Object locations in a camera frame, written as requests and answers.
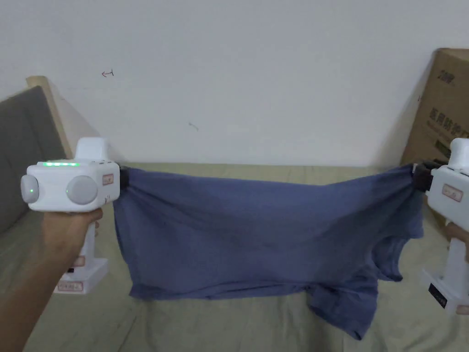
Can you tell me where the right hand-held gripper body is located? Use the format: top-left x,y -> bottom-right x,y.
413,138 -> 469,317

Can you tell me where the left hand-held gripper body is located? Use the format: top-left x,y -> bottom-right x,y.
20,137 -> 130,296

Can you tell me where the dark blue shirt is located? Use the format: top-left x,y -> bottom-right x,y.
113,163 -> 425,341

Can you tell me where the person's left forearm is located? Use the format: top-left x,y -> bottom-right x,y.
0,214 -> 64,352

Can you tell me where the person's right hand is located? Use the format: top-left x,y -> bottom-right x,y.
445,221 -> 469,263

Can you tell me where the person's left hand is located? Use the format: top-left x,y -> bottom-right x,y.
39,207 -> 104,275

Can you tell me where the grey padded headboard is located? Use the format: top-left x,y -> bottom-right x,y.
0,76 -> 99,234

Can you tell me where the brown cardboard carton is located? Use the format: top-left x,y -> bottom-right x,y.
400,47 -> 469,168

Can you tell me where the bed with pale green sheet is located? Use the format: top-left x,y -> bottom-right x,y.
0,161 -> 469,352

